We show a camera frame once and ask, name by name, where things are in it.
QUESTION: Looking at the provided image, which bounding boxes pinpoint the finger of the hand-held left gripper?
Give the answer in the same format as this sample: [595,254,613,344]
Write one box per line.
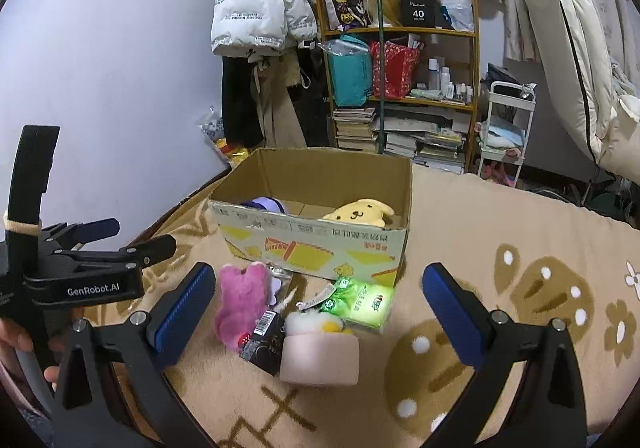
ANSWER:
[40,218,121,253]
[47,235,178,279]

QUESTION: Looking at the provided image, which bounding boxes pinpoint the white folded mattress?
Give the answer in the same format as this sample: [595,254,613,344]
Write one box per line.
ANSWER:
[515,0,640,179]

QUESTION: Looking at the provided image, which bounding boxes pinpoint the pink rabbit plush toy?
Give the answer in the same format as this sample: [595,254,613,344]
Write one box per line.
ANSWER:
[214,262,273,354]

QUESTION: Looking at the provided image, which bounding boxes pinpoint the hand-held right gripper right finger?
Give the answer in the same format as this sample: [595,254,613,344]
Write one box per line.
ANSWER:
[421,263,587,448]

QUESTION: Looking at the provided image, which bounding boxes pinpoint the clear pouch with purple charm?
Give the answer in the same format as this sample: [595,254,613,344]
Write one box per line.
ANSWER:
[267,268,293,309]

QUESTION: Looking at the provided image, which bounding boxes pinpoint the black box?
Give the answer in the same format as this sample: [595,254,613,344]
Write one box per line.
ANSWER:
[399,0,441,28]

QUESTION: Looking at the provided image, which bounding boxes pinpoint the beige hanging trousers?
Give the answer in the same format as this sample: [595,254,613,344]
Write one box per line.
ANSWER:
[252,52,308,149]

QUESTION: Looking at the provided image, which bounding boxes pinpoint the pile of books and papers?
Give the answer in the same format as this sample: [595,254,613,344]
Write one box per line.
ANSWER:
[382,105,471,173]

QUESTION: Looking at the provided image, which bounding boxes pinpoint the yellow dog plush toy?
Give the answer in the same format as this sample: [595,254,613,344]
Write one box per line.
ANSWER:
[322,198,396,229]

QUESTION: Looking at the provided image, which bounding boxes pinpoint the white duck plush pink base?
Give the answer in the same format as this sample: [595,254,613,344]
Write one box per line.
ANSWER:
[279,312,361,388]

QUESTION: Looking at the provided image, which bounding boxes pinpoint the printed cardboard box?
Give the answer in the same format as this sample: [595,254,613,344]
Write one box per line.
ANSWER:
[207,147,413,287]

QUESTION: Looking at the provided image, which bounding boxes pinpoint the wooden shelf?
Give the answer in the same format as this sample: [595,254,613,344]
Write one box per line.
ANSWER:
[315,0,481,173]

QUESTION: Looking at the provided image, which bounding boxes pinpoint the black hanging garment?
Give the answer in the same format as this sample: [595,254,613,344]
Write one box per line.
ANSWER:
[295,40,333,149]

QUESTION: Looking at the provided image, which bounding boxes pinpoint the green pole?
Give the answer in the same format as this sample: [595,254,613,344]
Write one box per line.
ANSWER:
[372,0,388,156]

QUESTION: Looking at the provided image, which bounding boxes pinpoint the black packet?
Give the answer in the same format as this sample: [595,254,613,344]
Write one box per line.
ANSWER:
[239,310,287,376]

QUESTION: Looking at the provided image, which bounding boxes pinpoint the beige printed blanket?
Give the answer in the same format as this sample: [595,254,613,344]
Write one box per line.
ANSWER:
[82,163,640,448]

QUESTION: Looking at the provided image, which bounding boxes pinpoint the teal bag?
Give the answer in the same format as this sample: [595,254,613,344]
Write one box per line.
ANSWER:
[320,35,373,107]

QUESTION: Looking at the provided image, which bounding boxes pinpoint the stack of books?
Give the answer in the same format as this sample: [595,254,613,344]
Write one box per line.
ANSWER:
[332,106,378,153]

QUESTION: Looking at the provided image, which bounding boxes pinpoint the group of white bottles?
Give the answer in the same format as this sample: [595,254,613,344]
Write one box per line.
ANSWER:
[427,56,473,103]

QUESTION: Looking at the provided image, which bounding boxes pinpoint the black hanging coat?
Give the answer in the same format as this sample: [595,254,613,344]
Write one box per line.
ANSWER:
[221,55,266,149]

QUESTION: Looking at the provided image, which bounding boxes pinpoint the red patterned bag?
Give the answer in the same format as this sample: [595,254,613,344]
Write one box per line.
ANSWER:
[370,42,420,100]

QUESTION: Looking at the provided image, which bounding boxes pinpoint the green tissue pack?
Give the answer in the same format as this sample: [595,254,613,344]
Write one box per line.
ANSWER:
[319,276,396,333]

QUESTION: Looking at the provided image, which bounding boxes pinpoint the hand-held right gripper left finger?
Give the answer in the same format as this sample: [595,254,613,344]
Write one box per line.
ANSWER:
[52,262,217,448]

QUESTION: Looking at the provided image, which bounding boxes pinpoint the black item on cart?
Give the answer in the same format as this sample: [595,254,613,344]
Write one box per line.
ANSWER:
[487,64,521,87]

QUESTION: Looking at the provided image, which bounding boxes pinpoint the white rolling cart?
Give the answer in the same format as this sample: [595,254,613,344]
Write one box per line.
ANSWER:
[477,81,537,186]

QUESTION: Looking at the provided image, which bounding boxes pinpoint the plastic bag of toys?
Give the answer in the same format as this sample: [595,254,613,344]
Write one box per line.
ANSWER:
[200,110,251,171]

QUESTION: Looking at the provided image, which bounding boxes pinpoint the purple plush toy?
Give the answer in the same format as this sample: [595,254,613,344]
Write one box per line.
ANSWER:
[239,196,287,215]

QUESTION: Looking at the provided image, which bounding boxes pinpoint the person's left hand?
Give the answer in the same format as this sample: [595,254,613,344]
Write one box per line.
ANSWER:
[0,317,63,394]

